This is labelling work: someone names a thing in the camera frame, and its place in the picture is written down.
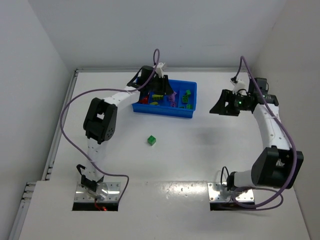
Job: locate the left aluminium rail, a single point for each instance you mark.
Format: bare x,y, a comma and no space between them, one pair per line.
57,134

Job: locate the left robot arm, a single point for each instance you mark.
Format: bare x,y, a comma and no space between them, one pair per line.
100,121

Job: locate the bright green cube lego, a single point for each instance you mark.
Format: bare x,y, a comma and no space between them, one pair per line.
151,140

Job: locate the lime long lego brick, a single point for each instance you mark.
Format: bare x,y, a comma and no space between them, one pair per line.
157,97

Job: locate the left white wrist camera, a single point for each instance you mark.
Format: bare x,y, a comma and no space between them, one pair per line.
159,69

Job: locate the red lime lego stack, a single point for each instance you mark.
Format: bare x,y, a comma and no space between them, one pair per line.
144,100

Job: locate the blue divided plastic bin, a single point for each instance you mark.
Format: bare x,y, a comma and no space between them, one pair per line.
182,110

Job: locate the right aluminium rail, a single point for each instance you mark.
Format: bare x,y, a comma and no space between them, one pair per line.
266,113

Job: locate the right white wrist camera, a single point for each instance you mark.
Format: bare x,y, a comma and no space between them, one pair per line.
239,86

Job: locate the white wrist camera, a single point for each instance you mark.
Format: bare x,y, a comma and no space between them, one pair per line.
159,69
239,86

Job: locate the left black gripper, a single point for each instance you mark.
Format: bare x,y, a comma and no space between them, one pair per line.
161,81

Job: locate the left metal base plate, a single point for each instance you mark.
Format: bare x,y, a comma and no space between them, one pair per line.
106,192

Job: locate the aluminium rail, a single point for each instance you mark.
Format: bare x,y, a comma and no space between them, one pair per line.
266,113
57,134

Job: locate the metal base plate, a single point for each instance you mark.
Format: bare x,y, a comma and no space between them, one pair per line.
218,193
106,192

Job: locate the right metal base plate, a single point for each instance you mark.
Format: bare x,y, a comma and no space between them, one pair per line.
218,193

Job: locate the dark green lego brick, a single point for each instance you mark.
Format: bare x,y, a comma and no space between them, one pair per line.
185,99

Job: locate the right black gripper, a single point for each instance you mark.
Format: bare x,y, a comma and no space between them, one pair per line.
230,102

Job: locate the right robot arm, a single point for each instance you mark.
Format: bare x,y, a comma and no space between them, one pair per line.
278,164

